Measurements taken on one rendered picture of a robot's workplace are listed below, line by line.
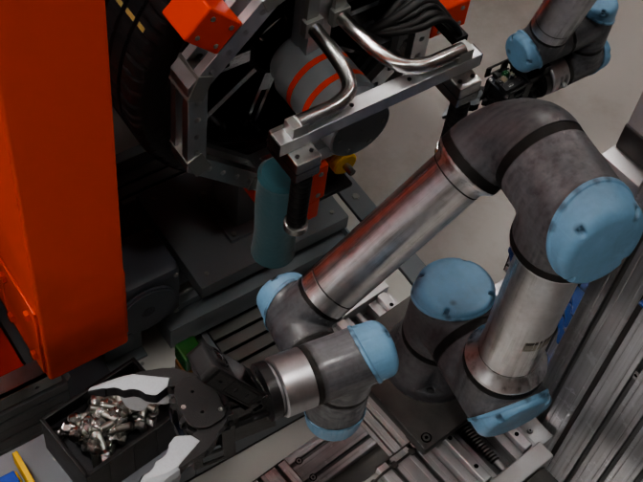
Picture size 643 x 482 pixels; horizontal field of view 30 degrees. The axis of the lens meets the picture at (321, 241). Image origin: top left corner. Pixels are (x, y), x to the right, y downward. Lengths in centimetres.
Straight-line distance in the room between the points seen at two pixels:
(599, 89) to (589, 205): 223
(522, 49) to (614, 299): 62
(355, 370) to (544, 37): 92
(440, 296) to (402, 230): 27
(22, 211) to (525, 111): 77
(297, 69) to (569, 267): 93
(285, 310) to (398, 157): 172
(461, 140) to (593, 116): 206
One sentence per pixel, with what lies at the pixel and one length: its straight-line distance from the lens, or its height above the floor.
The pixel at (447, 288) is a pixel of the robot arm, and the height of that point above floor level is 105.
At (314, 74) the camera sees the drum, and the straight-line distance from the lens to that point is 214.
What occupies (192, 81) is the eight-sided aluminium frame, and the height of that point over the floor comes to 97.
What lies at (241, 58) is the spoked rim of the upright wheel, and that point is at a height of 85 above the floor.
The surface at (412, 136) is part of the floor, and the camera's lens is 328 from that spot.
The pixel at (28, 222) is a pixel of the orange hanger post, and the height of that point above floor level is 100.
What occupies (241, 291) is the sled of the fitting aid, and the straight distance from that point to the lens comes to 276.
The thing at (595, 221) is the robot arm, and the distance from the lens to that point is 133.
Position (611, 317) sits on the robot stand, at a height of 107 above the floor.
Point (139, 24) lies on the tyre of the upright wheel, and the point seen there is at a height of 101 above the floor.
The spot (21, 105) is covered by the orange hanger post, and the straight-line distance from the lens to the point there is 163.
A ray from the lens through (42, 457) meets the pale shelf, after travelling 224.
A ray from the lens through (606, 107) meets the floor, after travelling 351.
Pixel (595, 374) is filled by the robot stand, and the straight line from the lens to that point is 184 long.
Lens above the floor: 246
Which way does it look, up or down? 54 degrees down
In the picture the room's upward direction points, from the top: 10 degrees clockwise
